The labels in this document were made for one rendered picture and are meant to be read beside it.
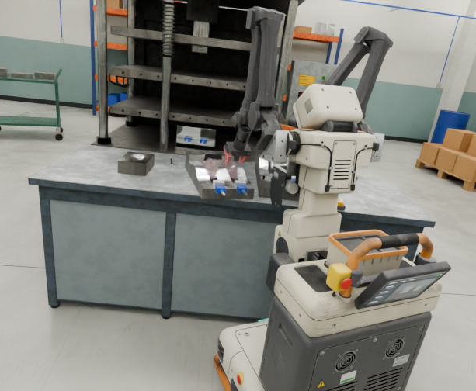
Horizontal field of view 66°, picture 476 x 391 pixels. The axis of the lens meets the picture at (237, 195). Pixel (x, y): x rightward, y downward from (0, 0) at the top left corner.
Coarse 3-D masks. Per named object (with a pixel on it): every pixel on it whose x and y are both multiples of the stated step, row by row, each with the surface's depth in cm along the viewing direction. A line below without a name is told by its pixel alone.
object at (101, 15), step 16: (96, 0) 219; (128, 0) 280; (96, 16) 223; (128, 16) 284; (288, 16) 222; (288, 32) 224; (128, 48) 292; (288, 48) 228; (128, 64) 296; (288, 64) 233; (128, 80) 301; (128, 96) 305
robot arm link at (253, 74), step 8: (248, 16) 136; (248, 24) 136; (256, 32) 136; (256, 40) 137; (256, 48) 138; (256, 56) 139; (256, 64) 141; (248, 72) 144; (256, 72) 142; (248, 80) 144; (256, 80) 143; (248, 88) 145; (256, 88) 144; (248, 96) 145; (256, 96) 145; (248, 104) 145; (240, 112) 151
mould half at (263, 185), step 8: (256, 160) 227; (264, 160) 206; (256, 168) 218; (264, 168) 201; (256, 176) 211; (264, 184) 181; (264, 192) 183; (288, 192) 183; (296, 192) 183; (296, 200) 184
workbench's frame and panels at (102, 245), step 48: (48, 192) 182; (96, 192) 181; (144, 192) 176; (48, 240) 191; (96, 240) 191; (144, 240) 191; (192, 240) 191; (240, 240) 191; (48, 288) 202; (96, 288) 202; (144, 288) 202; (192, 288) 201; (240, 288) 201
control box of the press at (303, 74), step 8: (296, 64) 243; (304, 64) 243; (312, 64) 243; (320, 64) 243; (328, 64) 243; (296, 72) 245; (304, 72) 245; (312, 72) 245; (320, 72) 245; (328, 72) 245; (296, 80) 247; (304, 80) 247; (312, 80) 247; (320, 80) 247; (288, 88) 258; (296, 88) 249; (304, 88) 249; (288, 96) 254; (296, 96) 251; (288, 104) 253; (288, 112) 255
